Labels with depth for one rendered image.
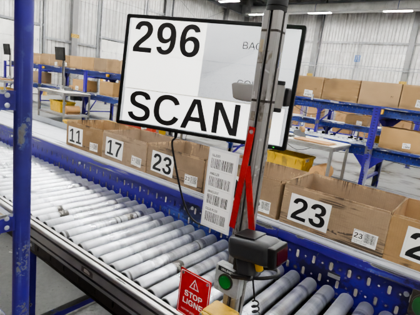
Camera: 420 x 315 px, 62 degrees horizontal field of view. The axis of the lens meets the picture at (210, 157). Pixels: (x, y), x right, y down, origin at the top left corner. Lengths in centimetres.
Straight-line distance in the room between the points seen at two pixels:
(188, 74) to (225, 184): 32
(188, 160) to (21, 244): 113
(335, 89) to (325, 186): 452
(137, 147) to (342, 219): 111
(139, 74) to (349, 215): 86
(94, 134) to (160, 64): 134
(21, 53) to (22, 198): 23
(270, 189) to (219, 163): 65
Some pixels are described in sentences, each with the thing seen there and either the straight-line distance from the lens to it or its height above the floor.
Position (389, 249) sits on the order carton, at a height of 92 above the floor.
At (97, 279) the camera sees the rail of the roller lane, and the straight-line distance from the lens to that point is 131.
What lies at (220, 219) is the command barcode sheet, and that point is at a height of 108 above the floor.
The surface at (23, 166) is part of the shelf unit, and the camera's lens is 64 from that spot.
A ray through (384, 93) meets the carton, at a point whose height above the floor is 157.
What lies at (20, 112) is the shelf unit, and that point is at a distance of 63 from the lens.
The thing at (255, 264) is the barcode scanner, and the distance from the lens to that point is 79.
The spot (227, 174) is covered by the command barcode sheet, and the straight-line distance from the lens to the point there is 82.
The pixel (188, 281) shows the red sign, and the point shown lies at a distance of 97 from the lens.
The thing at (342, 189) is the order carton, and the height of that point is 101.
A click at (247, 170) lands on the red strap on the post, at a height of 121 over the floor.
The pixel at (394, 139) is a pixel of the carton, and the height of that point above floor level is 94.
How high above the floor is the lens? 139
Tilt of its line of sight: 12 degrees down
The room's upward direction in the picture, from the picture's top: 7 degrees clockwise
